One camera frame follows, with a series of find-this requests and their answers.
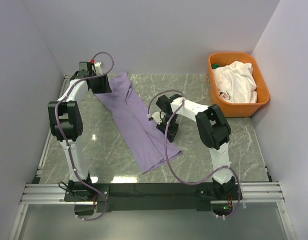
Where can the purple t shirt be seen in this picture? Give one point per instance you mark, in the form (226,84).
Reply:
(129,112)

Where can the black mounting base bar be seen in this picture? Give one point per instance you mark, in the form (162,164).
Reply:
(148,196)

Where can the orange plastic basket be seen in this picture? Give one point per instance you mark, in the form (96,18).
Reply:
(236,110)

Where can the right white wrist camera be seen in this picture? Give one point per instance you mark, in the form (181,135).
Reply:
(158,117)

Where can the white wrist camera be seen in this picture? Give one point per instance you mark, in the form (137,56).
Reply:
(158,117)
(97,67)

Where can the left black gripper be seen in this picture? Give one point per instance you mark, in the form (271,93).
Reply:
(105,87)

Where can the white t shirt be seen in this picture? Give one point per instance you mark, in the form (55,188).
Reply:
(235,83)

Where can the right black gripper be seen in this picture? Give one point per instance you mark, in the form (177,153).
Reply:
(171,133)

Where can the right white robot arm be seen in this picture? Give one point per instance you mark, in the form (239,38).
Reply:
(214,132)

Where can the green object in basket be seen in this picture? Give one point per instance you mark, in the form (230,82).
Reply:
(214,66)

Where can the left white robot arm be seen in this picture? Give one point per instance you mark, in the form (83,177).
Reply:
(67,126)

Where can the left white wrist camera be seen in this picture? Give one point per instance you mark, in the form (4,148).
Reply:
(97,67)

